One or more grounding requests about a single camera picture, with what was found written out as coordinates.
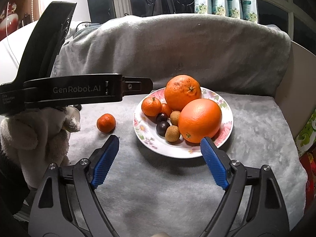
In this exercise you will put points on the red round ornament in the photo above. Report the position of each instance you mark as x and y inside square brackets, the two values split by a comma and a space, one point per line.
[9, 19]

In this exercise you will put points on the green box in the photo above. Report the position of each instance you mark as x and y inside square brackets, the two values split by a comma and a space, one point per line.
[307, 133]

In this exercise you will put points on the grey blanket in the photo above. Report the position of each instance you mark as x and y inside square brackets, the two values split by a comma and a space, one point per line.
[172, 47]

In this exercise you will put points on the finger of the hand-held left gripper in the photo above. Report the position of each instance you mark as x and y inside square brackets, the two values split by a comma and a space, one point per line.
[138, 86]

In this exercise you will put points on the large spotted orange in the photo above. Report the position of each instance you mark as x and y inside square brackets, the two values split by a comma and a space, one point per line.
[180, 93]

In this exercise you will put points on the dark purple plum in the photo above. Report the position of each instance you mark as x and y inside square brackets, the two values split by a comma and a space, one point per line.
[162, 117]
[163, 128]

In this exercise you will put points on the brown longan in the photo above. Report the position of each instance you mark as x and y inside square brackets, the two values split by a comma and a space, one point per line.
[175, 118]
[172, 133]

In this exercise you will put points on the medium tangerine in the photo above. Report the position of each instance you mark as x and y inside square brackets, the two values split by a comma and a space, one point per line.
[151, 106]

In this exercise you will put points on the white floral plate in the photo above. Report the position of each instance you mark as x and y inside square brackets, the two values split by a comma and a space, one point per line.
[172, 150]

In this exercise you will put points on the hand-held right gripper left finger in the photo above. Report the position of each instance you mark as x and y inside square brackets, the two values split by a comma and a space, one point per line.
[105, 163]

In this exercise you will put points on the large smooth orange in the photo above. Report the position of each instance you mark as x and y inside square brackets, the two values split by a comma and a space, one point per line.
[200, 121]

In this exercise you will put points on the person's left hand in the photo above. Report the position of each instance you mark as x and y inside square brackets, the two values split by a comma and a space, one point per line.
[32, 140]

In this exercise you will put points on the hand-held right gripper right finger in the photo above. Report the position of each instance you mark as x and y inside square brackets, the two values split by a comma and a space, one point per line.
[214, 163]

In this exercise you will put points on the small orange kumquat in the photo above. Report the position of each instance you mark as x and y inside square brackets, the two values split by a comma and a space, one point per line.
[166, 109]

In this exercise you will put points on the small tangerine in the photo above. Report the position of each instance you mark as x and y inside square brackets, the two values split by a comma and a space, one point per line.
[106, 123]

